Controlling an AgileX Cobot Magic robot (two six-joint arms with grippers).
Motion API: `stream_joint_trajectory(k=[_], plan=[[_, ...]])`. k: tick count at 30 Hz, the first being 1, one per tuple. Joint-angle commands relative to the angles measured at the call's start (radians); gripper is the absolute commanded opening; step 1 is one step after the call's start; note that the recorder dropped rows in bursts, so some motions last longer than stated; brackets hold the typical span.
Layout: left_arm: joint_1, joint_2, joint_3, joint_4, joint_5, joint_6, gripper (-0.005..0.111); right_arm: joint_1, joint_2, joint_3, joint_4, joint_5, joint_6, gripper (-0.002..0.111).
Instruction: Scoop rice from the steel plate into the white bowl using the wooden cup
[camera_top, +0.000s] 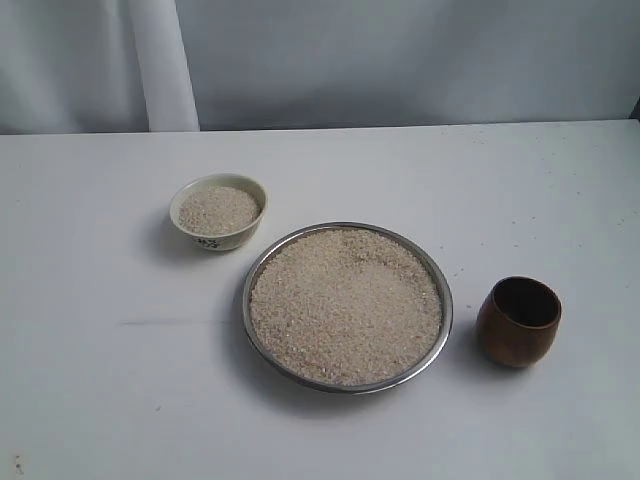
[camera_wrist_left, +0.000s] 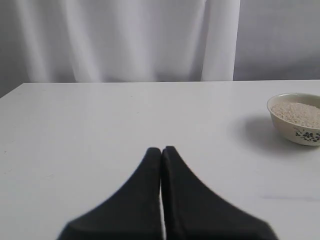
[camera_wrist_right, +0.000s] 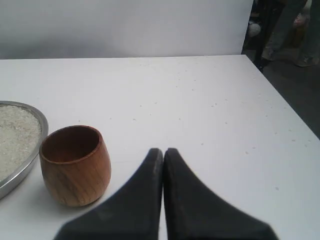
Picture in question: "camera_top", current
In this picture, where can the brown wooden cup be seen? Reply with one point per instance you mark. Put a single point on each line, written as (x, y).
(518, 321)

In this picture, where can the rice in steel basin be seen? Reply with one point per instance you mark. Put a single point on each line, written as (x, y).
(346, 307)

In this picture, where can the small cream floral bowl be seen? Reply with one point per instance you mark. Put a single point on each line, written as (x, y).
(228, 241)

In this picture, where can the rice in small bowl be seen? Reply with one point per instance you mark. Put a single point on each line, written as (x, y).
(218, 210)

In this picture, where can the large steel basin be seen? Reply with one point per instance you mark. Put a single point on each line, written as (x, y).
(442, 288)

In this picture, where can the white backdrop curtain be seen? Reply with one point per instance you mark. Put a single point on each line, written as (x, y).
(166, 66)

